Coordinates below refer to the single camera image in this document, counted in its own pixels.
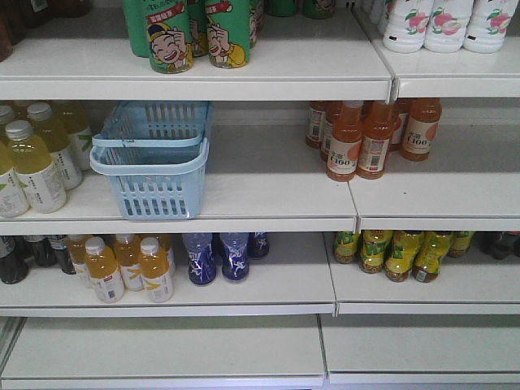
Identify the light blue plastic basket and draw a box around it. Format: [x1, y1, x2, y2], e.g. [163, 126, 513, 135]
[90, 101, 213, 220]

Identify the blue sports drink bottle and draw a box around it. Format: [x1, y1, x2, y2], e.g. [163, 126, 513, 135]
[247, 232, 270, 258]
[219, 232, 249, 282]
[182, 232, 216, 285]

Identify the orange C100 juice bottle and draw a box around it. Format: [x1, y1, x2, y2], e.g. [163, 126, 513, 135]
[356, 101, 394, 180]
[326, 100, 364, 182]
[400, 97, 442, 162]

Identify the yellow iced tea bottle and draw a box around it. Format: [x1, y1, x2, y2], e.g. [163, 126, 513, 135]
[412, 231, 454, 283]
[360, 230, 393, 274]
[384, 230, 424, 283]
[448, 231, 475, 258]
[333, 231, 361, 264]

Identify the orange vitamin drink bottle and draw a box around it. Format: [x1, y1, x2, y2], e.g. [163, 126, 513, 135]
[114, 233, 144, 291]
[67, 234, 93, 288]
[138, 237, 173, 303]
[84, 236, 124, 303]

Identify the white store shelving unit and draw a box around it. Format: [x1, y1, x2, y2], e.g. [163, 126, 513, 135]
[1, 1, 519, 389]

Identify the green cartoon tea can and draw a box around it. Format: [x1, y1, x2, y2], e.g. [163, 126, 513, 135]
[142, 0, 193, 74]
[205, 0, 250, 69]

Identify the pale yellow drink bottle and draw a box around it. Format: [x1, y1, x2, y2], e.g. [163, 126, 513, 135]
[28, 102, 83, 190]
[1, 142, 29, 218]
[5, 119, 67, 214]
[52, 100, 93, 171]

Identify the dark drink bottle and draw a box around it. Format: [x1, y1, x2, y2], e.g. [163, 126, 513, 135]
[1, 236, 28, 284]
[23, 235, 57, 267]
[48, 235, 76, 275]

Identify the white peach drink bottle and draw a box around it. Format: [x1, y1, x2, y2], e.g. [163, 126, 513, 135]
[462, 0, 518, 54]
[383, 0, 433, 54]
[424, 0, 473, 53]

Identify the cola bottle red label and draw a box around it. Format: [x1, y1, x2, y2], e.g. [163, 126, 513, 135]
[479, 231, 519, 260]

